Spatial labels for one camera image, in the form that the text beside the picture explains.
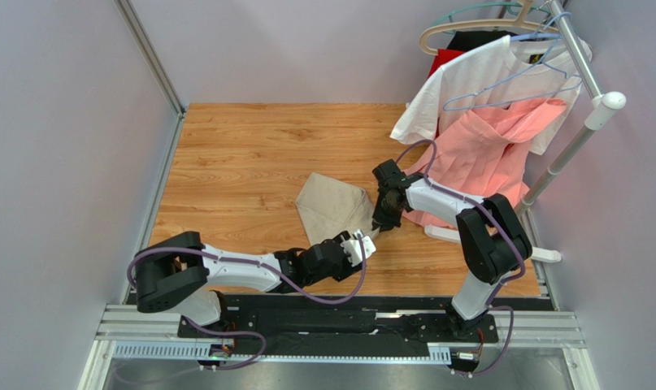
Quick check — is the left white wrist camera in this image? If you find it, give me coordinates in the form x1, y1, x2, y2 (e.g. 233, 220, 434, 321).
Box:
341, 230, 376, 267

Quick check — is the pink pleated garment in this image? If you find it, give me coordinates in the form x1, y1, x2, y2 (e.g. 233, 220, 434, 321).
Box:
405, 98, 567, 206

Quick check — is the beige wooden hanger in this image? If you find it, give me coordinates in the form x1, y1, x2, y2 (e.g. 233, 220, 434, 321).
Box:
419, 1, 593, 58

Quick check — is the white t-shirt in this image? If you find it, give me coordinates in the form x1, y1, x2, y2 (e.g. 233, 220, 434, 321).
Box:
390, 36, 581, 145

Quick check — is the aluminium frame post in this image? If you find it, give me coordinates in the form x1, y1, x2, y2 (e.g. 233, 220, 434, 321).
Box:
115, 0, 186, 118

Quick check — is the beige cloth napkin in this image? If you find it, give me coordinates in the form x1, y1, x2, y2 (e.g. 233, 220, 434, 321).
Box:
295, 172, 379, 245

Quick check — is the white metal clothes rack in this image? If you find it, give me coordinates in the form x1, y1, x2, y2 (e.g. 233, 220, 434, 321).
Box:
424, 0, 628, 264

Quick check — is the black garment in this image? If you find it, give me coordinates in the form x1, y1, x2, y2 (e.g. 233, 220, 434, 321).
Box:
446, 30, 515, 52

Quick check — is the red garment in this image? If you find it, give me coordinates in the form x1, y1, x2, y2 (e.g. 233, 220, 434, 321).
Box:
428, 48, 465, 139

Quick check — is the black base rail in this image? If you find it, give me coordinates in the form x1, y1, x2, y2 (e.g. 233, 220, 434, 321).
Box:
209, 294, 501, 358

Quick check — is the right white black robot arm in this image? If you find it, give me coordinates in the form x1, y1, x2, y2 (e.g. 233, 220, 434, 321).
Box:
372, 159, 533, 339

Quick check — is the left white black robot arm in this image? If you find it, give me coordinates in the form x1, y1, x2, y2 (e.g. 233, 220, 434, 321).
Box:
127, 230, 376, 326

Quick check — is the green hanger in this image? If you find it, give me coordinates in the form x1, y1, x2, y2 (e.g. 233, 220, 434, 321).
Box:
430, 1, 523, 27

